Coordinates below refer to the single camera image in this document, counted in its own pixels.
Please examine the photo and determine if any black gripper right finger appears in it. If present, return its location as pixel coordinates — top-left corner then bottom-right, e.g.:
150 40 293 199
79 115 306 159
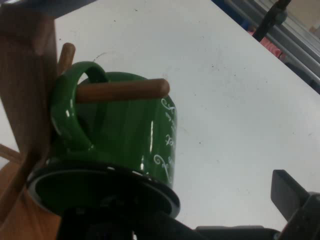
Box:
270 169 320 240

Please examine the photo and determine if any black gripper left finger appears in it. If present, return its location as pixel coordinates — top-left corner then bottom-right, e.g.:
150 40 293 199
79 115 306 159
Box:
59 207 201 240

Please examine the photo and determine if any green mug with white print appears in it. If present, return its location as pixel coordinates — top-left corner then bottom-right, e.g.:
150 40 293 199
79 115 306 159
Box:
26 60 181 222

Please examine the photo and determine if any red plastic bag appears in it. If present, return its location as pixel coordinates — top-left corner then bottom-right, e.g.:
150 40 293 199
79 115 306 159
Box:
246 26 287 62

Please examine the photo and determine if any brown wooden mug tree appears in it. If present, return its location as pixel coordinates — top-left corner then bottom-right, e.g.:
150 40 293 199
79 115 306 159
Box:
0 0 171 240

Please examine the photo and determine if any aluminium corner frame profile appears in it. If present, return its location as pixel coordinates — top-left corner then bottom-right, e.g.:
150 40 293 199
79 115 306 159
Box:
212 0 320 95

